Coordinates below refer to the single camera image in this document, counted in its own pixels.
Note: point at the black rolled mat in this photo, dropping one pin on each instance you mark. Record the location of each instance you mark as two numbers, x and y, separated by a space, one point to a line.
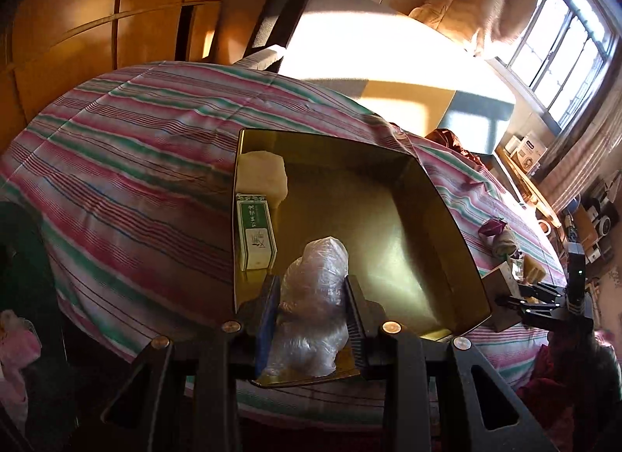
277 15

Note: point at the green and white small box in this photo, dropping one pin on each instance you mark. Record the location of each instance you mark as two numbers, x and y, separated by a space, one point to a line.
255 233

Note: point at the large cream sponge block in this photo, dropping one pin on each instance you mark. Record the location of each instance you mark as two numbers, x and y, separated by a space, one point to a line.
533 272

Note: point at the white box with blue print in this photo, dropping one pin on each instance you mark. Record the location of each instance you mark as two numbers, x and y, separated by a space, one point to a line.
530 152

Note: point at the pink green striped bed sheet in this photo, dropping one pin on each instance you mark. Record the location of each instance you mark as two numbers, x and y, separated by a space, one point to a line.
136 165

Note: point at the white grey boombox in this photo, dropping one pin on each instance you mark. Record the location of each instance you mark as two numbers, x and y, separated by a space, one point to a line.
600 219

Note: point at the person's right forearm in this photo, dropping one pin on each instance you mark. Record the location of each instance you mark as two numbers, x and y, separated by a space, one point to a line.
559 384

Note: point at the white medicine box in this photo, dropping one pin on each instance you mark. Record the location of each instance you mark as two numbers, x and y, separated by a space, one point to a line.
505 296

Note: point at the orange crumpled cloth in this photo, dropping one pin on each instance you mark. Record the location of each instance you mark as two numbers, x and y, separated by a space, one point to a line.
449 141

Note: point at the small cream sponge block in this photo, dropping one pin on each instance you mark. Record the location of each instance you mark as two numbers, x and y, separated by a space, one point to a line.
262 172

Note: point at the clear plastic bag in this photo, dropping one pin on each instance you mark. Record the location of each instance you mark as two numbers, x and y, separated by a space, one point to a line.
316 296

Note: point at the barred window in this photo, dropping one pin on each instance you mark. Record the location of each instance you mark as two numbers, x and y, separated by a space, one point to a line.
563 44

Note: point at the pink plastic bag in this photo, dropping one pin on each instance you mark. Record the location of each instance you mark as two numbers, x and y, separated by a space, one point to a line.
17 359

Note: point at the striped sheer curtain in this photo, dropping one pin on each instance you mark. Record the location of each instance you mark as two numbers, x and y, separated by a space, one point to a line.
583 155

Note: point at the white blue towel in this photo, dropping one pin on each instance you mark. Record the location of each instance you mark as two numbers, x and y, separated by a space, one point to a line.
505 243

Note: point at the wooden wardrobe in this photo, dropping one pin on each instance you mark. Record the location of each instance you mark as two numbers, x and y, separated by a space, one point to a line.
73 10

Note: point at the wooden shelf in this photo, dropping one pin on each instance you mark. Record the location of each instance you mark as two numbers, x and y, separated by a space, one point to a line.
527 189

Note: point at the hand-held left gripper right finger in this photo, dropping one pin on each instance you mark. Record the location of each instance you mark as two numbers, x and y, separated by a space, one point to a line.
357 330

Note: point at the purple snack packet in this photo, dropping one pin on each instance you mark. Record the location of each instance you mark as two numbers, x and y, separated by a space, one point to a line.
491 227

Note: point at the white mug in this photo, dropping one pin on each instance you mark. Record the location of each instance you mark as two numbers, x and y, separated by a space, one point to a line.
544 226

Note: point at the grey and yellow padded headboard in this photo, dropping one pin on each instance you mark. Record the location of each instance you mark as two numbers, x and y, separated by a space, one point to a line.
379 53

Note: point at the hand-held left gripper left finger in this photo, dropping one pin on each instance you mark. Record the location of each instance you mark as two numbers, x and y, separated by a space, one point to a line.
269 330

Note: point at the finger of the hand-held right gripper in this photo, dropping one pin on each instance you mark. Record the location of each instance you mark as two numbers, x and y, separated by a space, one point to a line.
542 291
529 313

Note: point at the dark green cloth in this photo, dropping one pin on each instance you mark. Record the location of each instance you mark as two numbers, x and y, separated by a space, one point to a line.
24 248

